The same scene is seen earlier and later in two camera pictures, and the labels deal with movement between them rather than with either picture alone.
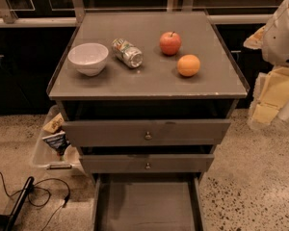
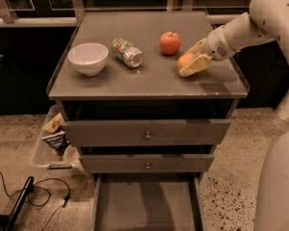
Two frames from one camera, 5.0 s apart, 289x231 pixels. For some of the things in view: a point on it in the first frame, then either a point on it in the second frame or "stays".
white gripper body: [280, 40] -> [215, 45]
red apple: [170, 42] stays
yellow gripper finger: [269, 88] -> [198, 64]
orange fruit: [188, 64] stays
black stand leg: [6, 222] stays
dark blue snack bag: [58, 141] stays
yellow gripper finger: [255, 40] -> [197, 48]
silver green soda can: [128, 54] stays
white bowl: [90, 58] stays
